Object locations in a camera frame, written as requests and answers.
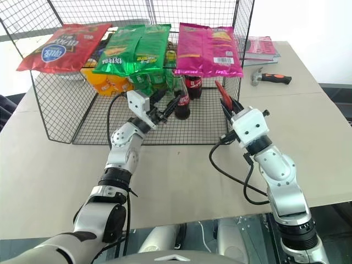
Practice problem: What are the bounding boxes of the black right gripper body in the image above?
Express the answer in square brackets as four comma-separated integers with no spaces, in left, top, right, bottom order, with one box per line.
[229,108,249,119]

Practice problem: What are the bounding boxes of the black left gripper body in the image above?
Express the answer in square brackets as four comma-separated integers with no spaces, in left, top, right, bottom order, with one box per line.
[147,106,169,125]

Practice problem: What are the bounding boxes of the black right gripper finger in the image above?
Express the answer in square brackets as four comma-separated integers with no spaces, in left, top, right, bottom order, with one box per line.
[231,96,246,112]
[219,97,234,119]

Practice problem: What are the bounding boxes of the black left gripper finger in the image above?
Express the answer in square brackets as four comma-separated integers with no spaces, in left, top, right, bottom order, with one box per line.
[162,96,182,120]
[150,90,167,109]

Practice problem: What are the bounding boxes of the glass cola bottle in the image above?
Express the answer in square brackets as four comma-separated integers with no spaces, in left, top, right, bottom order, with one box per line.
[174,75,191,120]

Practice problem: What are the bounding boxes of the plastic cola bottle red label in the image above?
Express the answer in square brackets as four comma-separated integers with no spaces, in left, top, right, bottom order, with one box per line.
[183,73,204,100]

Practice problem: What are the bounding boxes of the orange soda bottle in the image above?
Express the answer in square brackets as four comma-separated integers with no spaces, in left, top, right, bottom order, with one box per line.
[106,74,133,94]

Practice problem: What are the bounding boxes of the grey blue book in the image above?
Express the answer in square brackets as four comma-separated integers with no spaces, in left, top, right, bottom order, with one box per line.
[243,56,282,67]

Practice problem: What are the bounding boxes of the green chip bag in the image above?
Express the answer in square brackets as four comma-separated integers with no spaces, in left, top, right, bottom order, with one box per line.
[129,23,172,75]
[92,26,146,76]

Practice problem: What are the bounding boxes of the pink book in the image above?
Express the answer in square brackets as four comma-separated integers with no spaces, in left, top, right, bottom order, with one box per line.
[244,35,280,60]

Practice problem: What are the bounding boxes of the pink chip bag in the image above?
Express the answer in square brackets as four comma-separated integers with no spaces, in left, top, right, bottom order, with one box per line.
[173,22,244,79]

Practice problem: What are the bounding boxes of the yellow orange snack bag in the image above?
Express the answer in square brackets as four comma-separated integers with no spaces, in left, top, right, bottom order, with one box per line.
[80,68,108,96]

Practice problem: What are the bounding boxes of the dark colourful snack packet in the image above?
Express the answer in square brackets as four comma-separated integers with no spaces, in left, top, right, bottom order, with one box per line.
[88,35,111,65]

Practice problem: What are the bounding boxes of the red chip bag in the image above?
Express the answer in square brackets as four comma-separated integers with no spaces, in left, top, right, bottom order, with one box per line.
[15,23,113,74]

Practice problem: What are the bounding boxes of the grey rounded shape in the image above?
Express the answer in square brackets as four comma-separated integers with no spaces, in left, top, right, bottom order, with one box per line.
[137,224,190,255]

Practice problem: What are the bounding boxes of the grey robot torso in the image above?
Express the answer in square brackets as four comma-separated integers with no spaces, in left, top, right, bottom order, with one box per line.
[90,246,276,264]

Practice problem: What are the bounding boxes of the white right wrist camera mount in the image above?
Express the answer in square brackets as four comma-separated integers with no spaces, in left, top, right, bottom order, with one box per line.
[230,106,272,149]

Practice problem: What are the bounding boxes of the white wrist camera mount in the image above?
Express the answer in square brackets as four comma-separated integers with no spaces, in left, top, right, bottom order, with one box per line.
[230,106,272,149]
[126,90,158,130]

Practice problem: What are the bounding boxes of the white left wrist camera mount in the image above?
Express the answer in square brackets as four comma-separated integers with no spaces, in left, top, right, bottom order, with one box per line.
[126,90,158,130]

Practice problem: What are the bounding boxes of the hammer with black orange handle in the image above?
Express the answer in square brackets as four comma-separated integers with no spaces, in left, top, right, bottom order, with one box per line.
[250,67,293,87]

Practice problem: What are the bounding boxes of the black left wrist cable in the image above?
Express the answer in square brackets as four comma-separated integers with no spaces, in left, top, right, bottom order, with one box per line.
[106,91,131,151]

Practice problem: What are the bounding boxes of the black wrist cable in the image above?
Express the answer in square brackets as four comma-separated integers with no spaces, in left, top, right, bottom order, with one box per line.
[106,91,131,151]
[208,139,272,206]

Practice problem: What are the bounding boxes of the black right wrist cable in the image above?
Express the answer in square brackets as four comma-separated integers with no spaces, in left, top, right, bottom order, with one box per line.
[208,139,272,206]

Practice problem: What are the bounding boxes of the black wire mesh rack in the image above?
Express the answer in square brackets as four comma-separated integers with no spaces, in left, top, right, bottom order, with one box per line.
[0,0,256,146]

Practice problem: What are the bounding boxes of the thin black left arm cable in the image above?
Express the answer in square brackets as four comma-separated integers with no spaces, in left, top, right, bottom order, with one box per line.
[119,185,140,264]

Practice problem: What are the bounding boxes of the thin white cable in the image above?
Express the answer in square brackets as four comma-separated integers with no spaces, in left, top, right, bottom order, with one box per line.
[198,221,212,252]

